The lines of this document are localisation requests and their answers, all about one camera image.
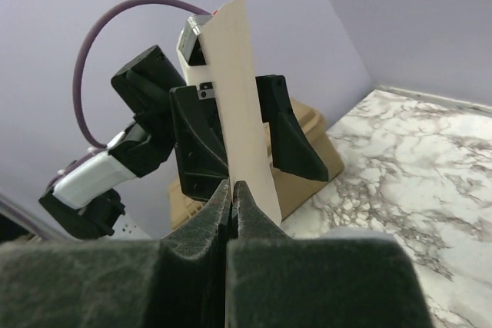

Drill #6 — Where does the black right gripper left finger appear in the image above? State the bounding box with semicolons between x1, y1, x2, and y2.
1;182;231;327

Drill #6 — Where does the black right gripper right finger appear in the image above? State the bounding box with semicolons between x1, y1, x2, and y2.
226;182;432;327

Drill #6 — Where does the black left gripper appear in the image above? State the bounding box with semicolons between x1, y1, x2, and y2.
170;75;329;202

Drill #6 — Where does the beige paper letter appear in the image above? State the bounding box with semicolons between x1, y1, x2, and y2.
199;0;282;225

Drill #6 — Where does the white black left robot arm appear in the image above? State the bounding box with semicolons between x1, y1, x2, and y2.
39;46;228;240

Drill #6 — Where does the tan plastic tool case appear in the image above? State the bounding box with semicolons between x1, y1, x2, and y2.
167;96;345;231

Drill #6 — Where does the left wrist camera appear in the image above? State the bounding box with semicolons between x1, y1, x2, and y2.
176;14;212;87

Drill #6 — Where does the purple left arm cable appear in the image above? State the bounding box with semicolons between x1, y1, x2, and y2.
48;0;211;187

